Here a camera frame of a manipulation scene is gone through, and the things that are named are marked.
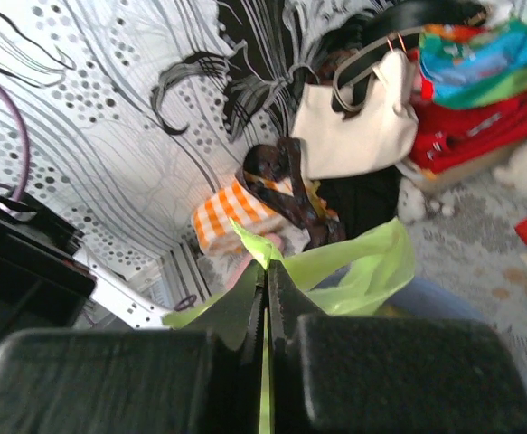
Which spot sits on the colourful printed bag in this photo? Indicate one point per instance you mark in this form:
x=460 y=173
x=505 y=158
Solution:
x=469 y=67

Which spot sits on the cream canvas tote bag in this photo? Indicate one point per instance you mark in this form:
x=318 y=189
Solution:
x=381 y=135

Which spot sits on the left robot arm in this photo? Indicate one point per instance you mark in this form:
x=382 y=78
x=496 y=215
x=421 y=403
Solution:
x=47 y=274

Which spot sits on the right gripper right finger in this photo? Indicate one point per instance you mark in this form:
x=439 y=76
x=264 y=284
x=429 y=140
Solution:
x=369 y=374

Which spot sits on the red cloth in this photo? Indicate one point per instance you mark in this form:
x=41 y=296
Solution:
x=449 y=137

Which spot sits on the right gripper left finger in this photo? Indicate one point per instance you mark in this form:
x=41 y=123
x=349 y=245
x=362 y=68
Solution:
x=202 y=378

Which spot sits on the blue trash bin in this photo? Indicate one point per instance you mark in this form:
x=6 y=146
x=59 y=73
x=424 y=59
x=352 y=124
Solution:
x=412 y=296

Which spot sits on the pink plush roll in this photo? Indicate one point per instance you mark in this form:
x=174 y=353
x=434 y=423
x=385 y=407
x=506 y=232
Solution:
x=258 y=248

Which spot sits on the green trash bag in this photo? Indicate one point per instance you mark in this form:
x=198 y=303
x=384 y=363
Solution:
x=383 y=251

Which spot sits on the brown patterned handbag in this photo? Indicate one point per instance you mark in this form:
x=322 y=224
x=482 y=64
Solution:
x=273 y=175

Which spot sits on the orange checkered cloth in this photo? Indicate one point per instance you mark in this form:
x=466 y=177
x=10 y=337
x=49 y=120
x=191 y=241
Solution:
x=212 y=220

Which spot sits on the black round hat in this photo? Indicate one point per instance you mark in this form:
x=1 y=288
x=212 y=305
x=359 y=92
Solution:
x=416 y=13

